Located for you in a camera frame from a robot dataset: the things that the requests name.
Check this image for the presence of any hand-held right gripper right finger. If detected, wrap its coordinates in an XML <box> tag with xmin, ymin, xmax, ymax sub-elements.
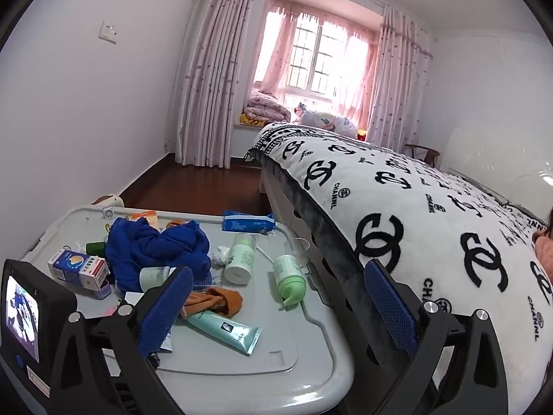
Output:
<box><xmin>364</xmin><ymin>258</ymin><xmax>508</xmax><ymax>415</ymax></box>

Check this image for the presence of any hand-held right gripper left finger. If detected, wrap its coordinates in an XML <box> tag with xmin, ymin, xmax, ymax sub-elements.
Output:
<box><xmin>49</xmin><ymin>265</ymin><xmax>194</xmax><ymax>415</ymax></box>

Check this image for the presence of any white jar with green label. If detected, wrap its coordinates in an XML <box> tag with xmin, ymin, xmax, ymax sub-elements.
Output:
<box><xmin>223</xmin><ymin>233</ymin><xmax>258</xmax><ymax>286</ymax></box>

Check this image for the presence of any white and blue medicine box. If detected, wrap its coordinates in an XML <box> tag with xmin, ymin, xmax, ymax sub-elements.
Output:
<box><xmin>47</xmin><ymin>248</ymin><xmax>111</xmax><ymax>293</ymax></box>

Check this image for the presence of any orange sock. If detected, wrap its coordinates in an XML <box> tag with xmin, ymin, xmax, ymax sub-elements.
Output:
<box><xmin>181</xmin><ymin>286</ymin><xmax>244</xmax><ymax>319</ymax></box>

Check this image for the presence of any teal cream tube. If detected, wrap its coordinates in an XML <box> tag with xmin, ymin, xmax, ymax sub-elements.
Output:
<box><xmin>186</xmin><ymin>309</ymin><xmax>263</xmax><ymax>357</ymax></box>

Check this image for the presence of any blue cloth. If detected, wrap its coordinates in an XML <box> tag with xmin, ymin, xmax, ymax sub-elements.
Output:
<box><xmin>106</xmin><ymin>218</ymin><xmax>212</xmax><ymax>295</ymax></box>

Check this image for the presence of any orange and white box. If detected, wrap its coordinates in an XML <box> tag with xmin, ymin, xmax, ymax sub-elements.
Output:
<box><xmin>125</xmin><ymin>210</ymin><xmax>159</xmax><ymax>230</ymax></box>

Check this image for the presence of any black and white printed blanket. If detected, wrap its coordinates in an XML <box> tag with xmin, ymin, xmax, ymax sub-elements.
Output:
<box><xmin>244</xmin><ymin>122</ymin><xmax>553</xmax><ymax>415</ymax></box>

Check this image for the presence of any green pump bottle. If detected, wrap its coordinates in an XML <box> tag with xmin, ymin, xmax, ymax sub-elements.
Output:
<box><xmin>272</xmin><ymin>254</ymin><xmax>308</xmax><ymax>308</ymax></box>

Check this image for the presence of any clear plastic cup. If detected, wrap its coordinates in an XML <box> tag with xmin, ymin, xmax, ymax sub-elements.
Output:
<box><xmin>284</xmin><ymin>238</ymin><xmax>311</xmax><ymax>269</ymax></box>

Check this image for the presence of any cream round object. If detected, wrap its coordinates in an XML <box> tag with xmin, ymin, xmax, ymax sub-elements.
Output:
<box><xmin>90</xmin><ymin>193</ymin><xmax>126</xmax><ymax>209</ymax></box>

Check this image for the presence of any blue tissue packet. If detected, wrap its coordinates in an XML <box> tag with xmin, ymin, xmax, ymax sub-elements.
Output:
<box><xmin>222</xmin><ymin>210</ymin><xmax>277</xmax><ymax>234</ymax></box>

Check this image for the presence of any wooden chair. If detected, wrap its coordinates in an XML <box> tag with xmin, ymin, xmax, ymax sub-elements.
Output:
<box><xmin>405</xmin><ymin>142</ymin><xmax>440</xmax><ymax>166</ymax></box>

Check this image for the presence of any pink cloth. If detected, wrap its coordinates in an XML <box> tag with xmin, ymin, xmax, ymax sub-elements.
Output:
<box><xmin>531</xmin><ymin>212</ymin><xmax>553</xmax><ymax>278</ymax></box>

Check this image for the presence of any pink patterned curtain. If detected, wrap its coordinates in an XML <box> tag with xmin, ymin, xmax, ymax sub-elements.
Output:
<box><xmin>174</xmin><ymin>0</ymin><xmax>278</xmax><ymax>169</ymax></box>
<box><xmin>366</xmin><ymin>3</ymin><xmax>433</xmax><ymax>153</ymax></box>

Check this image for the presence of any folded pink quilt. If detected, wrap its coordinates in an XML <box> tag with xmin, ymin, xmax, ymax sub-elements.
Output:
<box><xmin>244</xmin><ymin>88</ymin><xmax>293</xmax><ymax>127</ymax></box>

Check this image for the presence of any pink sheer curtain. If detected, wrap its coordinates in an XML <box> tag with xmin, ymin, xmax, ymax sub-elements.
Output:
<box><xmin>335</xmin><ymin>21</ymin><xmax>382</xmax><ymax>119</ymax></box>
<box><xmin>254</xmin><ymin>1</ymin><xmax>305</xmax><ymax>101</ymax></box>

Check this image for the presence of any white framed window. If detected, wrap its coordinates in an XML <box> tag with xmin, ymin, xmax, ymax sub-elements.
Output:
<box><xmin>283</xmin><ymin>9</ymin><xmax>377</xmax><ymax>101</ymax></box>

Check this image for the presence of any white wall socket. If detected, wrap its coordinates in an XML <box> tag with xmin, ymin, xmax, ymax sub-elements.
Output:
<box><xmin>98</xmin><ymin>20</ymin><xmax>119</xmax><ymax>44</ymax></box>

